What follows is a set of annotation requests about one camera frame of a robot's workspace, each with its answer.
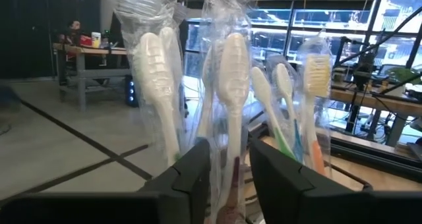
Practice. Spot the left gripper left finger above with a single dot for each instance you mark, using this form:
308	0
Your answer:
184	194

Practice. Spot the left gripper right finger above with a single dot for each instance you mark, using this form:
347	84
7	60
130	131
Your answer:
280	191

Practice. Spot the blue toothbrush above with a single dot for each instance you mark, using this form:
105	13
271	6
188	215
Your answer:
283	80

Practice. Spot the orange toothbrush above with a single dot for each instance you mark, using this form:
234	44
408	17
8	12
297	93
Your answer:
316	75

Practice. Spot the black background robot arm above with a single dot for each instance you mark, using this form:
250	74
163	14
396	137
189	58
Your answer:
364	66

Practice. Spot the black computer tower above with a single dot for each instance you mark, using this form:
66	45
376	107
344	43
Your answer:
131	92

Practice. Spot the wooden workbench with items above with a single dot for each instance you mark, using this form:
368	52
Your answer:
82	73

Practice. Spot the green potted plant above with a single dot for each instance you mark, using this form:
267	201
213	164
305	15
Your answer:
402	74

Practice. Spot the white yellow container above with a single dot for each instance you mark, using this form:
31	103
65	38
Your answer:
96	39

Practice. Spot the person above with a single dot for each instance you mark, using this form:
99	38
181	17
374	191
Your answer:
74	25

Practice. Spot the black office partition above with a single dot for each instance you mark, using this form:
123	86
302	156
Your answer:
26	36

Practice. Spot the black aluminium table frame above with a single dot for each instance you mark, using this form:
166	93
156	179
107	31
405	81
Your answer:
379	155

